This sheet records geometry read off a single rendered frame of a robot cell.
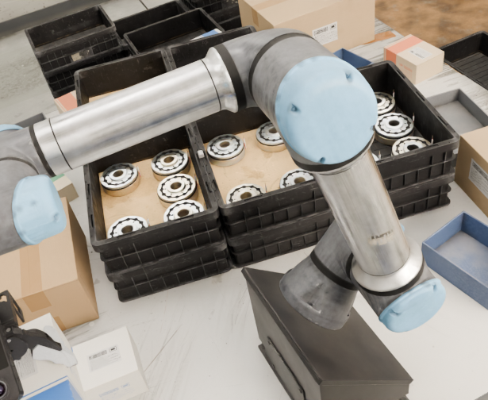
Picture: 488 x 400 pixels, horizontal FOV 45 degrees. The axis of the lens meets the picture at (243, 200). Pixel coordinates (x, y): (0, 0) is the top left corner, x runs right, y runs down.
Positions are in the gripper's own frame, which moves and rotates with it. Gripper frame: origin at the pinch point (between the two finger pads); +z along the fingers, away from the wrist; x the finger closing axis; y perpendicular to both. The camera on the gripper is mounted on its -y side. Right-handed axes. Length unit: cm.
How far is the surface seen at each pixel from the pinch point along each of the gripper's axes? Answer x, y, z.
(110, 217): -21, 61, 28
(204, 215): -40, 38, 19
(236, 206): -47, 36, 19
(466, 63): -197, 126, 84
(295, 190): -61, 34, 19
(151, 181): -35, 68, 28
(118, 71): -42, 117, 21
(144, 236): -26, 40, 19
